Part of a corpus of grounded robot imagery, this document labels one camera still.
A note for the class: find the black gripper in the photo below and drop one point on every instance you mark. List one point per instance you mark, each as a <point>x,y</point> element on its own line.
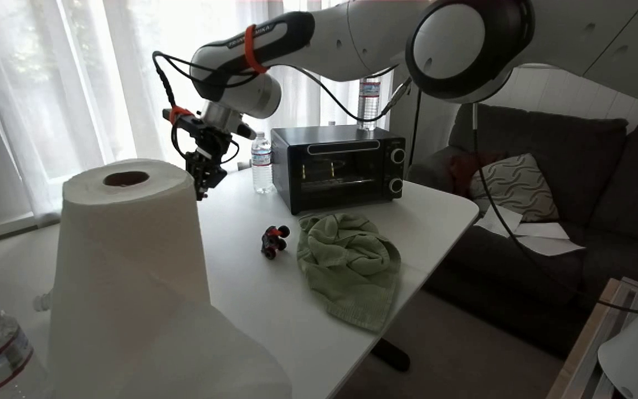
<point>207,142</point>

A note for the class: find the short clear water bottle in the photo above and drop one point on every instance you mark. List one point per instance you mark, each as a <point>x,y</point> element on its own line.
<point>260,168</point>

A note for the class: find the orange toy car black wheels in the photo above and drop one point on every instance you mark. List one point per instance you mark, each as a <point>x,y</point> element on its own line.
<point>273,240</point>

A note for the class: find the white paper towel roll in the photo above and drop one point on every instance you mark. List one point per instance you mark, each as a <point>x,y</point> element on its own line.
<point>130,244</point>

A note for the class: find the black toaster oven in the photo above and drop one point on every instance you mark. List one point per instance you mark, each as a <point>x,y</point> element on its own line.
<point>333,170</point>

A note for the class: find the sheer white curtain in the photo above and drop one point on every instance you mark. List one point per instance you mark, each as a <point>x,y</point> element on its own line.
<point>98,81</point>

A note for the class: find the green ribbed towel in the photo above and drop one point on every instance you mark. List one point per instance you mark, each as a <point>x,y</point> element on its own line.
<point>349,270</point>

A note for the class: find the tall clear water bottle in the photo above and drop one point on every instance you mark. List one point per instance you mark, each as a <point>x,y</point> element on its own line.
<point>369,103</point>

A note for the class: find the dark red cushion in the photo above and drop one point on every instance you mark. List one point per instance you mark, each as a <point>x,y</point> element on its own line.
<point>461,172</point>

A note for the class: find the black table base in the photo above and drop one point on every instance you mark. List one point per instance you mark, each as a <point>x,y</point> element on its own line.
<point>391,355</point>

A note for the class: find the white paper sheet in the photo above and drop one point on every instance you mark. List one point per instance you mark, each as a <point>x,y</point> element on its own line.
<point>499,220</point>
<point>551,240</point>

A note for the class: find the beige patterned pillow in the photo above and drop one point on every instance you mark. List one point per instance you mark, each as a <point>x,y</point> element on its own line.
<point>515,184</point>

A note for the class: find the dark brown sofa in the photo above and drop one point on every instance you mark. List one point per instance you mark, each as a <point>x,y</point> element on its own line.
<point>570,162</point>

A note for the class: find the wooden framed platform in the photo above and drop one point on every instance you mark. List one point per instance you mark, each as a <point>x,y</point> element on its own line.
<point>591,346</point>

